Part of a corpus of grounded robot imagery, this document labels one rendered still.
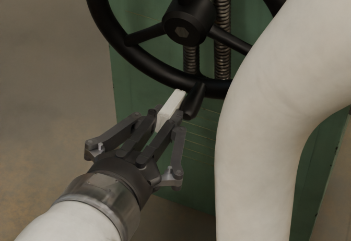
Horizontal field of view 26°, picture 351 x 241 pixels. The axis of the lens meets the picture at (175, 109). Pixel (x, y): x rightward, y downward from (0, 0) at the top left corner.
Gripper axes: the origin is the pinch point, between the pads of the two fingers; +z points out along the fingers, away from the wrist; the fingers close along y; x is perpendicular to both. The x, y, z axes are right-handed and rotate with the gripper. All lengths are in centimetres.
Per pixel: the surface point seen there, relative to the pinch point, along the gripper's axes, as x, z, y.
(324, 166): 26.9, 36.0, -20.4
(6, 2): 44, 87, 76
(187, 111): -0.5, 0.4, -2.1
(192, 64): -0.1, 12.6, 1.4
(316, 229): 56, 52, -23
